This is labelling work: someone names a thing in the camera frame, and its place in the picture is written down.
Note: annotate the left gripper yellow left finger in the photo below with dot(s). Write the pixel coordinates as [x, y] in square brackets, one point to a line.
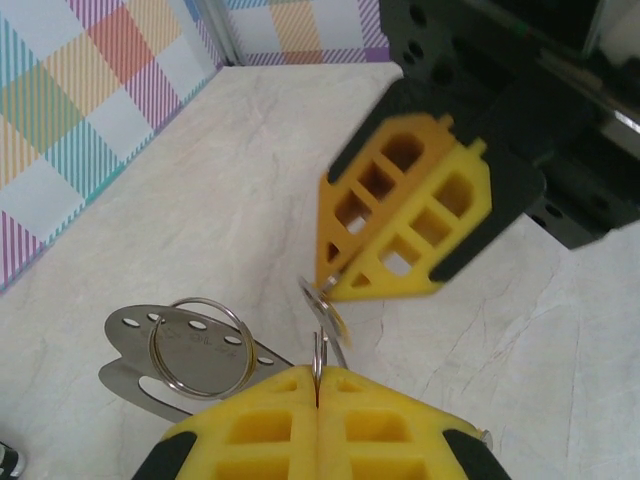
[305, 425]

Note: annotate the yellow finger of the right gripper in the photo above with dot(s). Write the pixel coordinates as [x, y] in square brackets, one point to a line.
[390, 290]
[327, 220]

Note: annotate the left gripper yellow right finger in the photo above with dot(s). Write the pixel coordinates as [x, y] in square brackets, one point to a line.
[332, 450]

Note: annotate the grey keyring with yellow keys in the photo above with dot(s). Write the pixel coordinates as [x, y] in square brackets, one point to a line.
[120, 340]

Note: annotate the aluminium frame post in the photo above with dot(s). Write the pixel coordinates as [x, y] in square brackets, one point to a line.
[222, 30]

